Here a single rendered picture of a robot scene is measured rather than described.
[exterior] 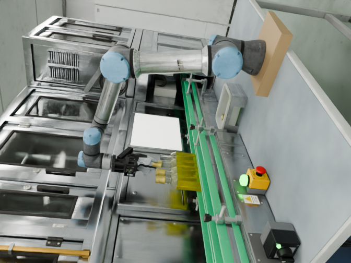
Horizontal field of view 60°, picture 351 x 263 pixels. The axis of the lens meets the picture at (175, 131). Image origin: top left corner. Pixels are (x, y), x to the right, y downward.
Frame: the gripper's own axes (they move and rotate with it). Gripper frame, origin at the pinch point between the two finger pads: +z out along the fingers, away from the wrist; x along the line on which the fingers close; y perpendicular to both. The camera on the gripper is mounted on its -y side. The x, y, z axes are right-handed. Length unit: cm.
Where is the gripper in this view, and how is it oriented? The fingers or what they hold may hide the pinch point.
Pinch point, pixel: (154, 163)
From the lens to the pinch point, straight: 148.9
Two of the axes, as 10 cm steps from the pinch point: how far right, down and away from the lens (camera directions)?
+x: 1.6, -8.5, -4.9
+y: 0.4, 5.1, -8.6
